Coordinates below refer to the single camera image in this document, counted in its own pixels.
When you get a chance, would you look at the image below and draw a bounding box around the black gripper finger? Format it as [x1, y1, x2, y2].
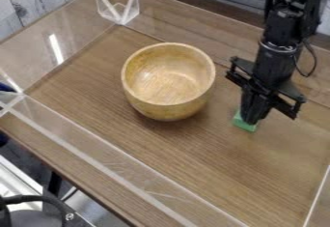
[239, 88, 257, 124]
[254, 95, 274, 124]

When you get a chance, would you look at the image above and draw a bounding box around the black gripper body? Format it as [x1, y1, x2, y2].
[226, 42, 308, 119]

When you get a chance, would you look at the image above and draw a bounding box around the green rectangular block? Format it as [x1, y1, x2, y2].
[233, 111, 258, 132]

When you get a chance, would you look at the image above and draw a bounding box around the light wooden bowl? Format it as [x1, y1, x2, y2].
[122, 43, 217, 121]

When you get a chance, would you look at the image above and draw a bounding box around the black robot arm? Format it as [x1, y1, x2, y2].
[227, 0, 321, 126]

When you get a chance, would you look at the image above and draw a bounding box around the white object at right edge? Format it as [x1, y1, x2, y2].
[318, 0, 330, 36]

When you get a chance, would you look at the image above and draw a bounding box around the black table leg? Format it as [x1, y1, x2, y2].
[48, 172, 63, 196]

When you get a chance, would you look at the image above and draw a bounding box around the blue object behind acrylic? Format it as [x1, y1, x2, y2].
[0, 82, 16, 93]

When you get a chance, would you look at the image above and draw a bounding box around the clear acrylic enclosure wall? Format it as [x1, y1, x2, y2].
[0, 0, 330, 227]

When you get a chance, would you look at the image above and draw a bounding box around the black metal bracket with screw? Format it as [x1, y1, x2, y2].
[43, 198, 97, 227]

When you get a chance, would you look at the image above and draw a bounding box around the black cable loop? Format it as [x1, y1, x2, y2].
[0, 194, 70, 227]

